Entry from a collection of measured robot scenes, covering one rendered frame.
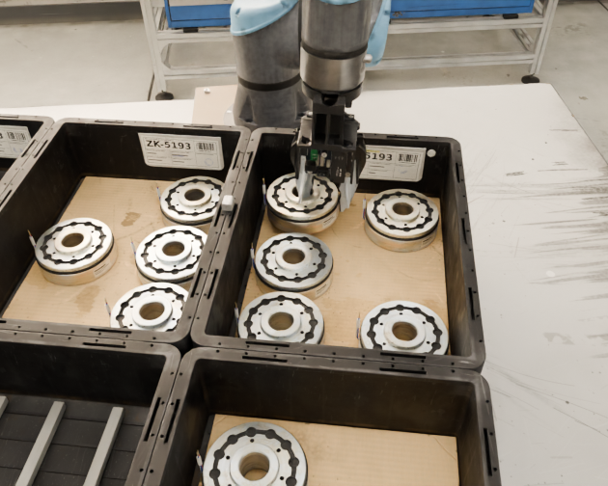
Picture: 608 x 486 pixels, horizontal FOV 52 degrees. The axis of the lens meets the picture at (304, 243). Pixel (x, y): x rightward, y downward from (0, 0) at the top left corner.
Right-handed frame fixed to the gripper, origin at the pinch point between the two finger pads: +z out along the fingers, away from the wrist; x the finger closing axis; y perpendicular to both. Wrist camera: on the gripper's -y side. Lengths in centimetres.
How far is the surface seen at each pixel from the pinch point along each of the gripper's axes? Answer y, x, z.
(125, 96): -168, -100, 91
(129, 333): 30.2, -18.0, -4.7
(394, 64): -184, 18, 74
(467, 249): 14.6, 17.5, -6.5
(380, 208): 0.3, 7.9, 0.7
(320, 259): 11.3, 0.4, 1.0
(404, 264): 7.9, 11.7, 3.7
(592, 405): 19.1, 38.2, 15.8
